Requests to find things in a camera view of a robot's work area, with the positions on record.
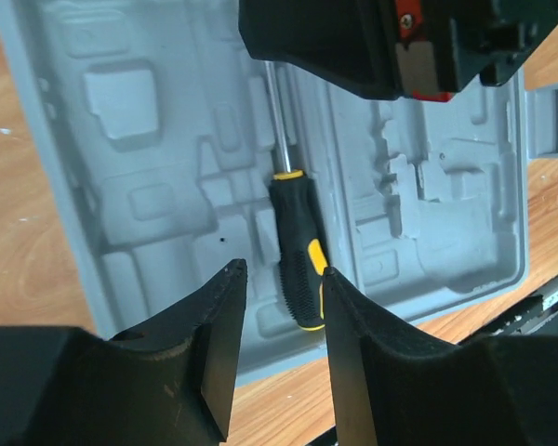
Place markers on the flathead screwdriver black yellow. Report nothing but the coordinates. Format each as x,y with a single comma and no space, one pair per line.
302,256

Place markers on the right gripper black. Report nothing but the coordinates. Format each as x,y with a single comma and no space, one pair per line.
442,45

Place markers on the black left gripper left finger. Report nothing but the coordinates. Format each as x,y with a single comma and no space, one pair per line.
166,381

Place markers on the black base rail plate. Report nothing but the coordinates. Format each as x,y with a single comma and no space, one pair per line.
535,314

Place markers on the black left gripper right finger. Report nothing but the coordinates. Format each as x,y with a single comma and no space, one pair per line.
394,384

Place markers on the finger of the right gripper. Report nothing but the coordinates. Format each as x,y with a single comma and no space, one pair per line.
349,43

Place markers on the grey plastic tool case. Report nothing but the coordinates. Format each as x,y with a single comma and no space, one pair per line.
155,129

